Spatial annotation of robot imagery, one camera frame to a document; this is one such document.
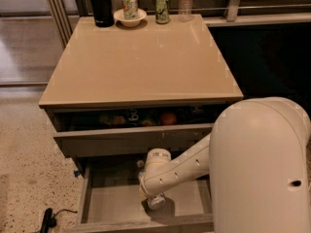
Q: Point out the black snack bag in drawer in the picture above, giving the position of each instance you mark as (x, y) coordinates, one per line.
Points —
(128, 118)

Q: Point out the metal railing shelf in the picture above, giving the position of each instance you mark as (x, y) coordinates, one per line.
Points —
(261, 12)

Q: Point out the clear water bottle at back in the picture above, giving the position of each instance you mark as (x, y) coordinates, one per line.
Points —
(184, 12)

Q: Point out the orange fruit in drawer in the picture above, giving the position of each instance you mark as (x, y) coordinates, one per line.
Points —
(168, 118)

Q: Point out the clear blue label plastic bottle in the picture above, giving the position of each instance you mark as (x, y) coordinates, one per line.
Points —
(155, 202)

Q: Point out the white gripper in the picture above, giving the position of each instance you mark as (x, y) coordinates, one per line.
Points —
(145, 187)

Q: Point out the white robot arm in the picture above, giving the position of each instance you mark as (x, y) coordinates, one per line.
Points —
(255, 157)

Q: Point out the black cable plug on floor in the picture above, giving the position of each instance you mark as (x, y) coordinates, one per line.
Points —
(49, 219)

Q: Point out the green can in bowl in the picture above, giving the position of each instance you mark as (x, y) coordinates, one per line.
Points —
(130, 9)

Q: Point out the grey drawer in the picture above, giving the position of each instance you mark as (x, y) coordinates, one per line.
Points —
(82, 135)
(111, 202)

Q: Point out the tan top drawer cabinet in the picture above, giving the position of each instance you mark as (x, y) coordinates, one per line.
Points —
(149, 66)

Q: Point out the black insulated flask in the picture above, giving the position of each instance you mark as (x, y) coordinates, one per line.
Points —
(102, 12)

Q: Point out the green soda can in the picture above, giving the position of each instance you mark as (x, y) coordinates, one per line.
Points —
(161, 11)

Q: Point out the grey top drawer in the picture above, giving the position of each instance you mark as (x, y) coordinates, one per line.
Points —
(82, 135)

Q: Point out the grey middle drawer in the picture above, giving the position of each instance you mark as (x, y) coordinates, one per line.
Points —
(111, 202)

